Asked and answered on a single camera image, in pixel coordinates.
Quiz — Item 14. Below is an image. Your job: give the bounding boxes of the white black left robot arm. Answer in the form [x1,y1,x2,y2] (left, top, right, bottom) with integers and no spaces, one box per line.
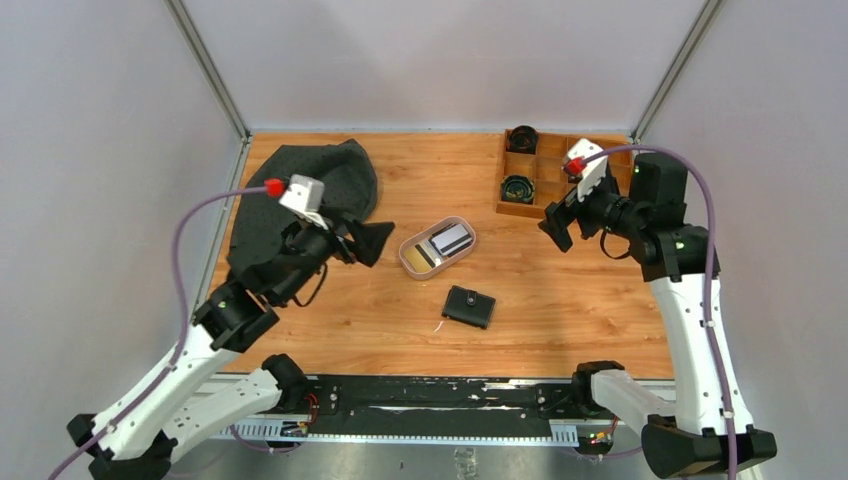
[67,219,395,479]

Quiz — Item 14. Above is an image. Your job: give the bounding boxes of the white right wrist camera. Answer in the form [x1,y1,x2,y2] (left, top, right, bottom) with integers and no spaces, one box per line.
[563,138,608,202]

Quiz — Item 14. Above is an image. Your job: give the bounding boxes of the dark green dotted cloth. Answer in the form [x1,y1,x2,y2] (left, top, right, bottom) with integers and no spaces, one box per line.
[227,138,380,273]

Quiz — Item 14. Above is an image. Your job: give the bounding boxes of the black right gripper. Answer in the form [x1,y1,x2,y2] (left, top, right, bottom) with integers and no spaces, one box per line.
[538,169,645,252]

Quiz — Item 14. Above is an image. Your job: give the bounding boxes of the aluminium frame rail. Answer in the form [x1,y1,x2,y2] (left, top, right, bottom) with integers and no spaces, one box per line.
[117,370,764,480]

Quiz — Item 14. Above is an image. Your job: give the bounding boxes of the wooden compartment organizer box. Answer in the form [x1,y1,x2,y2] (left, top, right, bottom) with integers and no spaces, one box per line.
[496,128,634,220]

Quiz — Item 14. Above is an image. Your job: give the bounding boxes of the thin white card stack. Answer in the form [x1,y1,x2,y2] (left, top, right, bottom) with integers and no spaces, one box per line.
[427,223,474,258]

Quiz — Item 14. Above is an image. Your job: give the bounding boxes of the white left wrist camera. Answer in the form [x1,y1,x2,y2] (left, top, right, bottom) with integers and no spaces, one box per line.
[279,174,329,231]

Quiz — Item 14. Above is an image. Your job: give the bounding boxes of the pink oval plastic tray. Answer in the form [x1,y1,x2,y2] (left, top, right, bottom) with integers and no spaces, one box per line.
[398,216,477,281]

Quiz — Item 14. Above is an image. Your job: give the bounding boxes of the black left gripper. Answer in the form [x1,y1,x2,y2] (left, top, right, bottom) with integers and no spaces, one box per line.
[276,204,396,304]

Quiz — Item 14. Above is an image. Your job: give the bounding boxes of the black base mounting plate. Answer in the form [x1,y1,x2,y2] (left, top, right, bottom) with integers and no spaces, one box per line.
[268,375,624,440]

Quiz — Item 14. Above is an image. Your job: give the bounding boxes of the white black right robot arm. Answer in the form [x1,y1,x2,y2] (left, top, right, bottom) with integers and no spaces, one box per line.
[540,141,777,479]

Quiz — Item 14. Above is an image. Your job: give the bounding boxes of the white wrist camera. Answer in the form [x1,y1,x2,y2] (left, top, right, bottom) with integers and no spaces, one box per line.
[563,138,608,202]
[279,174,329,231]

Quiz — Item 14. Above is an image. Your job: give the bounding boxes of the rolled dark belt top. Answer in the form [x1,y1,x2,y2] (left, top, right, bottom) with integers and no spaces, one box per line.
[506,125,539,155]

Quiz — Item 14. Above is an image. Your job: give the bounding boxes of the black leather card holder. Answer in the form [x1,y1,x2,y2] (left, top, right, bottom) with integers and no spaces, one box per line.
[441,285,496,330]

